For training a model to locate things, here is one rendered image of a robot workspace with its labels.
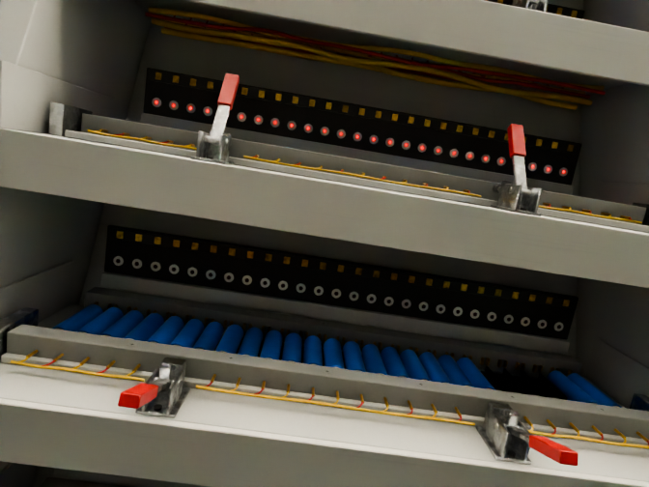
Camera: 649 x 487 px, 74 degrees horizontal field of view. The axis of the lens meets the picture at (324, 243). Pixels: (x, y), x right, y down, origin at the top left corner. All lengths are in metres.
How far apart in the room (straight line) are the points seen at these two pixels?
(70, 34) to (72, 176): 0.16
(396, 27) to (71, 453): 0.43
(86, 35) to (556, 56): 0.46
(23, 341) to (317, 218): 0.26
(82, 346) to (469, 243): 0.33
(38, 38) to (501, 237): 0.42
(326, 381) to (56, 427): 0.20
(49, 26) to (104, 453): 0.35
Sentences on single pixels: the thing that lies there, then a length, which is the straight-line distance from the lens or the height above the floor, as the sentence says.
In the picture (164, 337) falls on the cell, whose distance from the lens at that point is 0.42.
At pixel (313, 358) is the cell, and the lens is 0.41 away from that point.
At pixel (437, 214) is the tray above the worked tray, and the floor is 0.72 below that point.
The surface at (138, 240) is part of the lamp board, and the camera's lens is 0.51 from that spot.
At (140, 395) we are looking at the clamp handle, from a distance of 0.28.
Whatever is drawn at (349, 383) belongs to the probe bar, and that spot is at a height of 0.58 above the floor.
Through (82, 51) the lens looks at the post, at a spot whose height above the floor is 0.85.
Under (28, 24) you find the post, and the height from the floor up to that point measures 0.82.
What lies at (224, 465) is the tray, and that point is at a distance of 0.35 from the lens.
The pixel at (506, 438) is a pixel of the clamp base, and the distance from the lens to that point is 0.37.
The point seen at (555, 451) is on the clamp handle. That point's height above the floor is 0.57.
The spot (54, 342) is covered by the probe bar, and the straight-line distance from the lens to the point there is 0.41.
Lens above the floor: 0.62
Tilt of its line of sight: 11 degrees up
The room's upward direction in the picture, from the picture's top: 8 degrees clockwise
